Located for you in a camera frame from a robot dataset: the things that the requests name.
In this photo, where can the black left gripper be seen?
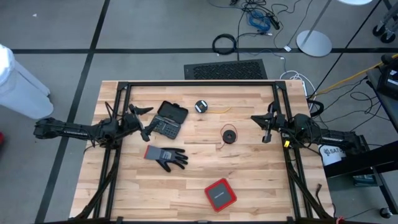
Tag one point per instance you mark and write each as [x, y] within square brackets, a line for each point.
[135, 121]

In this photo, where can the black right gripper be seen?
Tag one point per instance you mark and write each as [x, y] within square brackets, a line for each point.
[275, 123]

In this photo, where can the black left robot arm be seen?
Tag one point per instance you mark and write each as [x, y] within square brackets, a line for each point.
[77, 130]

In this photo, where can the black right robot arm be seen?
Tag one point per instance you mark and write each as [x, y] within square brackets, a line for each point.
[326, 135]

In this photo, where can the black screwdriver bit case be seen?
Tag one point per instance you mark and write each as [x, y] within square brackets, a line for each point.
[172, 115]

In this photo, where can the grey black work glove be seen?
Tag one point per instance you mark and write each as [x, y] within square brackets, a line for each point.
[168, 155]

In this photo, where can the red box with grey lid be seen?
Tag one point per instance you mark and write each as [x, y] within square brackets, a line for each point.
[220, 194]

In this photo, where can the grey floor stand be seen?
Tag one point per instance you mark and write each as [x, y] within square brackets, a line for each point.
[314, 43]

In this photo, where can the black desk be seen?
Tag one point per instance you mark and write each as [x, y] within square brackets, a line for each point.
[367, 158]

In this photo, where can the white trash bin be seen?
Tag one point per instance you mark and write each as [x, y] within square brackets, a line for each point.
[21, 93]

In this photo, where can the black side table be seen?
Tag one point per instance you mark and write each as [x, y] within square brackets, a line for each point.
[388, 84]

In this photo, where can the wheeled cart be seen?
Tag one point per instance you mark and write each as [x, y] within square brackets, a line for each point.
[379, 30]

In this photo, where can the black table frame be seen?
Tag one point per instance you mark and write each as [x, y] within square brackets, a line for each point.
[202, 83]

